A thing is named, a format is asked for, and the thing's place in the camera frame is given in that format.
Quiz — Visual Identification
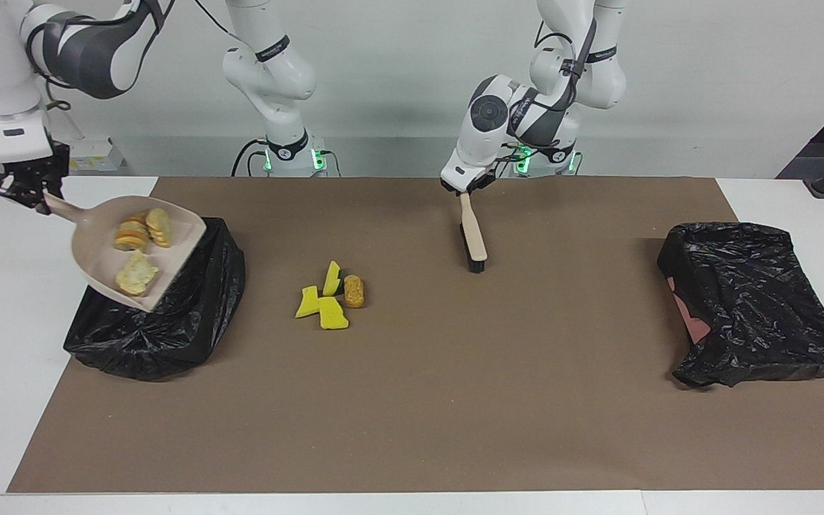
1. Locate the beige plastic dustpan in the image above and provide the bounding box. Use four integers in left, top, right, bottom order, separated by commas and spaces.
43, 192, 208, 313

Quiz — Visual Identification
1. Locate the orange striped croissant toy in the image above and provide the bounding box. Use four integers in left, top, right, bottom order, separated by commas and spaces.
112, 217, 151, 252

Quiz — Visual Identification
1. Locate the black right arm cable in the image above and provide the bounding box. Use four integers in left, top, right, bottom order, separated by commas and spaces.
26, 0, 234, 113

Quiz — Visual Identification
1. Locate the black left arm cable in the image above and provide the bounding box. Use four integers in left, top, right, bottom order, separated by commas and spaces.
498, 18, 599, 167

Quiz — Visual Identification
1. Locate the beige hand brush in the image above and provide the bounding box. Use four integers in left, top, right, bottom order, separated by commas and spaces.
458, 192, 490, 275

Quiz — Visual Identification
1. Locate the black bagged bin showing pink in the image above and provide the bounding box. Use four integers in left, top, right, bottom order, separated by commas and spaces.
656, 221, 824, 390

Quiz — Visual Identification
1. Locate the large yellow sponge piece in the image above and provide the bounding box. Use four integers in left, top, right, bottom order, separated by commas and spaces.
318, 295, 350, 331

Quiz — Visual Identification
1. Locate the notched yellow sponge piece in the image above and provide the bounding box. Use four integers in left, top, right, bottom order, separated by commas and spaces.
295, 285, 320, 320

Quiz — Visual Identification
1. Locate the thin black base cable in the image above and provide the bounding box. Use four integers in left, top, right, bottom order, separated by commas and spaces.
231, 138, 270, 178

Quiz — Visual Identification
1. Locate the brown table mat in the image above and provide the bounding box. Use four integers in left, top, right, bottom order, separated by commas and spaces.
6, 177, 824, 494

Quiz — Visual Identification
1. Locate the pale ridged bread piece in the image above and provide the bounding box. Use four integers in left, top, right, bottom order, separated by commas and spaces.
144, 207, 176, 249

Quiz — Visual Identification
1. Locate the black bagged bin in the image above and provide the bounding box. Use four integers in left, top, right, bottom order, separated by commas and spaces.
62, 217, 247, 382

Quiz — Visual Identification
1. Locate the white wall box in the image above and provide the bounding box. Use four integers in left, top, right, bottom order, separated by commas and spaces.
69, 138, 127, 172

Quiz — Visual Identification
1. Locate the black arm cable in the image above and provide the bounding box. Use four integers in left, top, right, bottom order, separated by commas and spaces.
498, 18, 599, 167
26, 0, 234, 113

